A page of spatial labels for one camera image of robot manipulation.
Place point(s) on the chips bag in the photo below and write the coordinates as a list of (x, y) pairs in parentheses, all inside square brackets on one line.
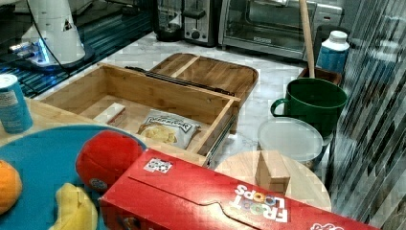
[(168, 128)]

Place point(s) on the black silver toaster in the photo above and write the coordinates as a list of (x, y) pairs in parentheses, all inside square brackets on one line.
[(201, 20)]

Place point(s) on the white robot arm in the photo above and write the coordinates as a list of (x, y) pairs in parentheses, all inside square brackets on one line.
[(53, 39)]

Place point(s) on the blue salt shaker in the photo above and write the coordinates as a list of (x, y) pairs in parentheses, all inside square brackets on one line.
[(14, 112)]

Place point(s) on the brown wooden utensil box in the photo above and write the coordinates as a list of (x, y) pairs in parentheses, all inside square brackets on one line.
[(334, 78)]

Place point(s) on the clear lidded plastic container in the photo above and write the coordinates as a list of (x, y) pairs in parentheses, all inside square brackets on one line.
[(293, 138)]

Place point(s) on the dark wooden tray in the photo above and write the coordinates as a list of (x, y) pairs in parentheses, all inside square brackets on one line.
[(236, 79)]

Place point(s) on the red plush apple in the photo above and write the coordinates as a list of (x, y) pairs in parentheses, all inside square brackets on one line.
[(105, 157)]

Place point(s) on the blue white-capped bottle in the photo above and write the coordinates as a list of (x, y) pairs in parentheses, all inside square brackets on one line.
[(333, 53)]

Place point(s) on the white butter stick box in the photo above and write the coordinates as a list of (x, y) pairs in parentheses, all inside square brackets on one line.
[(112, 115)]

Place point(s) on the silver toaster oven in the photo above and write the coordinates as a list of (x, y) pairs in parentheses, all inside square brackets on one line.
[(269, 26)]

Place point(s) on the green mug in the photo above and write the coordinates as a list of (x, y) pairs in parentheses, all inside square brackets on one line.
[(316, 102)]

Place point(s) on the wooden drawer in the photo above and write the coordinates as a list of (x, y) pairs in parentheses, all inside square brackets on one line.
[(91, 92)]

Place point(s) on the wooden spoon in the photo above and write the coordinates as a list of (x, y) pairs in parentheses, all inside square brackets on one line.
[(307, 38)]

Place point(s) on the yellow plush banana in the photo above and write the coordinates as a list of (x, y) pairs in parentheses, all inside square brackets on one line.
[(75, 209)]

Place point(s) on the jar with wooden lid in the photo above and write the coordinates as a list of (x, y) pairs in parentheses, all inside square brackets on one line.
[(272, 171)]

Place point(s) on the blue round plate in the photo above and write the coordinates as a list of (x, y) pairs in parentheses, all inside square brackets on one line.
[(45, 161)]

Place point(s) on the red Froot Loops box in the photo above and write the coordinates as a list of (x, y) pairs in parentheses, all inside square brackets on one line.
[(160, 192)]

